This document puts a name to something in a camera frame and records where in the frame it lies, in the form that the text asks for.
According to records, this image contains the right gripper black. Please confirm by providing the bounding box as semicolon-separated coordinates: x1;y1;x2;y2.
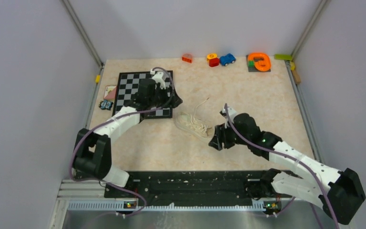
209;120;250;150

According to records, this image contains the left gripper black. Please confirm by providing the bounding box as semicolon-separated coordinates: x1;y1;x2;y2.
149;84;182;109

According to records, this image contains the beige lace sneaker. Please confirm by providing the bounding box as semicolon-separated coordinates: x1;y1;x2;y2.
174;112;214;143

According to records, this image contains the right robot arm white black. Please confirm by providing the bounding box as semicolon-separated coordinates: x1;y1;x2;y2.
209;108;366;225

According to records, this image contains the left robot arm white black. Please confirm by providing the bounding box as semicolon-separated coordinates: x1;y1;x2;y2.
70;76;183;197

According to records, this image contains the orange toy block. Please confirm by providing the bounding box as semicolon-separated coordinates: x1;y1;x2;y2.
181;53;193;63

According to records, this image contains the black white chessboard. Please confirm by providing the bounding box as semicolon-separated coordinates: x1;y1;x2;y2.
112;72;173;119

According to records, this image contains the red toy block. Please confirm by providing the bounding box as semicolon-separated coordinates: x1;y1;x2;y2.
208;58;220;67

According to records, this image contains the blue toy car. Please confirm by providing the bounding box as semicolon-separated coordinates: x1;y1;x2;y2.
219;53;236;66

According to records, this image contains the pink tangram card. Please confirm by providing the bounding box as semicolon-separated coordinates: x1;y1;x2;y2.
103;85;117;101

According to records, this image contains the small blue toy robot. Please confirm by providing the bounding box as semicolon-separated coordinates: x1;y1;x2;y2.
99;100;114;110

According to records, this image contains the orange marble track toy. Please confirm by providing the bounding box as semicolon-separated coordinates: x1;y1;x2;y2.
246;52;272;72

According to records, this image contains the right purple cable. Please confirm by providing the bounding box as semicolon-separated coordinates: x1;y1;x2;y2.
223;103;341;229

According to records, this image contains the purple cable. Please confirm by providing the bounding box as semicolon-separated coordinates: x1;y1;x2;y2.
69;67;175;219
223;103;341;229

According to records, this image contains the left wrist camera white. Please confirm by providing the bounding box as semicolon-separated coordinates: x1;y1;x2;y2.
150;68;166;90

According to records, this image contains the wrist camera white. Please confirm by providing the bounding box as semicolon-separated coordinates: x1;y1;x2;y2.
150;68;166;90
220;106;238;122

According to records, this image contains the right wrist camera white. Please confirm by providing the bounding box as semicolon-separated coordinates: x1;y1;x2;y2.
220;106;238;122

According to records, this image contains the yellow clip left rail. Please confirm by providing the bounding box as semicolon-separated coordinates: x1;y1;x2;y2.
95;75;101;83

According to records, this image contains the yellow clip rail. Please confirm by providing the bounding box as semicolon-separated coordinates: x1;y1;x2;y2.
95;75;101;83
289;61;296;71

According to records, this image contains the wooden block right rail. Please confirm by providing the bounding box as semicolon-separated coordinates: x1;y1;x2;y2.
291;70;301;85

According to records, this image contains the yellow clip right rail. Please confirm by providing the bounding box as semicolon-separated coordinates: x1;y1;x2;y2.
289;61;296;71

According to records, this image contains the green block on rail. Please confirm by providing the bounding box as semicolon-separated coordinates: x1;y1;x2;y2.
274;54;293;61

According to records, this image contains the white cable duct strip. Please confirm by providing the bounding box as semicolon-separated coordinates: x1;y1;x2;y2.
67;200;266;211

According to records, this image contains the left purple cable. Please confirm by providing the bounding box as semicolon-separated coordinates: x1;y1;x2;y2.
69;67;175;219

